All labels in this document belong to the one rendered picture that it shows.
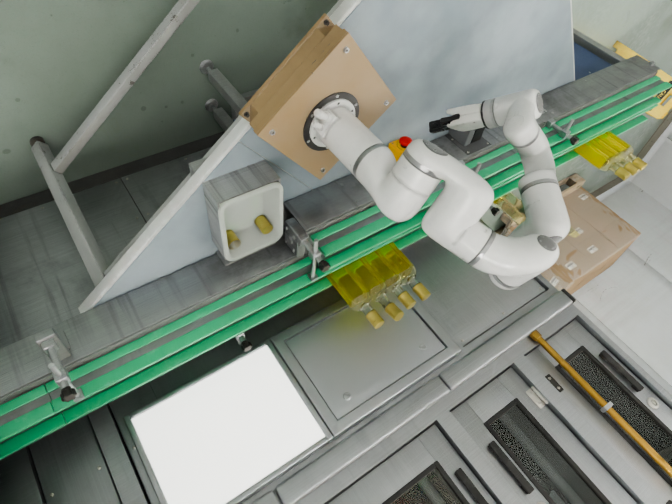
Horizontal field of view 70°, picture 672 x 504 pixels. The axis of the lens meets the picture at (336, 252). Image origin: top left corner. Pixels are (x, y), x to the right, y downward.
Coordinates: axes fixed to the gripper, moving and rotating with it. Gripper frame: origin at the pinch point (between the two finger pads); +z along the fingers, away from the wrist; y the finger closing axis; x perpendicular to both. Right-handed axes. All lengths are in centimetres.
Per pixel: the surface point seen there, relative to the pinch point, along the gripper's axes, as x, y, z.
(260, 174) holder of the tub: 14, 46, 23
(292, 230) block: 28, 32, 28
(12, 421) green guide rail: 67, 93, 56
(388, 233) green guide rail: 29.6, 3.1, 16.5
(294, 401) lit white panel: 74, 35, 28
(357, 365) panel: 67, 16, 20
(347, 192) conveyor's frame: 16.9, 13.8, 22.9
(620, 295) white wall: 105, -493, 55
